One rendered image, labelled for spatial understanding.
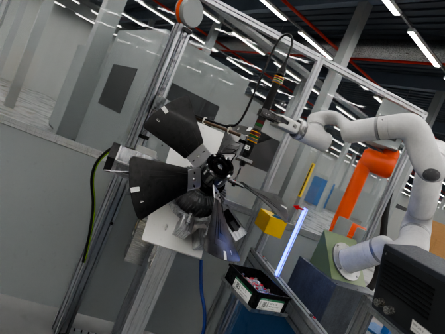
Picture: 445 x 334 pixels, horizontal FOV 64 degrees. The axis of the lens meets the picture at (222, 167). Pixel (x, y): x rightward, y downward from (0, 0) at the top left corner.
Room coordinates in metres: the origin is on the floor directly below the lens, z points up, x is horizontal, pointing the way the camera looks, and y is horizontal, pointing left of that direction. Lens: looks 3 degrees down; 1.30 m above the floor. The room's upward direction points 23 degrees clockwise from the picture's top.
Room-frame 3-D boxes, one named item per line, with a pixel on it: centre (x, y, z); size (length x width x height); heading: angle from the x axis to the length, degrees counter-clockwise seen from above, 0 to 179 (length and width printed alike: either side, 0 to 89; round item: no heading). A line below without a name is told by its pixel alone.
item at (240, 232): (1.51, -0.11, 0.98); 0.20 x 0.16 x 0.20; 15
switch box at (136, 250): (1.74, 0.23, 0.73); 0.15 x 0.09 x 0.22; 15
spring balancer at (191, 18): (1.93, 0.48, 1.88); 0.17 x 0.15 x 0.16; 105
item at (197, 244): (1.47, -0.04, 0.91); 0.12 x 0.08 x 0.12; 15
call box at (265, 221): (1.85, -0.34, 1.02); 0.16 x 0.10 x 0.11; 15
